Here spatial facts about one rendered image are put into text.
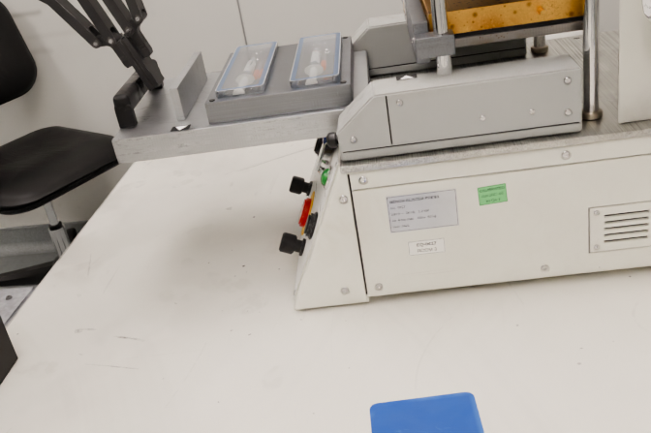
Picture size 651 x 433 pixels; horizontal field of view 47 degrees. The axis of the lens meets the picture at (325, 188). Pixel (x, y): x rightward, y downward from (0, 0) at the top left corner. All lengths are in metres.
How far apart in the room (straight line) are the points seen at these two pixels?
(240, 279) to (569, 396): 0.44
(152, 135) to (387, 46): 0.35
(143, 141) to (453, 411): 0.44
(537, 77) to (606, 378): 0.30
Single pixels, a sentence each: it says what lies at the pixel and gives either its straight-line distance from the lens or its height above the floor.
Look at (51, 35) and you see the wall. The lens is 2.63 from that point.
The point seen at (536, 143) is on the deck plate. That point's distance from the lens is 0.80.
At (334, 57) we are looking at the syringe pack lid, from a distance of 0.91.
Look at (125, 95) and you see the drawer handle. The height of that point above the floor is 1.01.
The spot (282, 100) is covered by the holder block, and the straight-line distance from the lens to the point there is 0.85.
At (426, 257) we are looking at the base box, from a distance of 0.85.
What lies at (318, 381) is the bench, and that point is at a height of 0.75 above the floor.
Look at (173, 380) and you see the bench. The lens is 0.85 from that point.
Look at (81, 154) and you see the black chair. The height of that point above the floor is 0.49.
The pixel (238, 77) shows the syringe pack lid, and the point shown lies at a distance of 0.90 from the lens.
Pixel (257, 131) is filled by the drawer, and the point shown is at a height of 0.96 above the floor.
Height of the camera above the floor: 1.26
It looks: 26 degrees down
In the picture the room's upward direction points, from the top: 10 degrees counter-clockwise
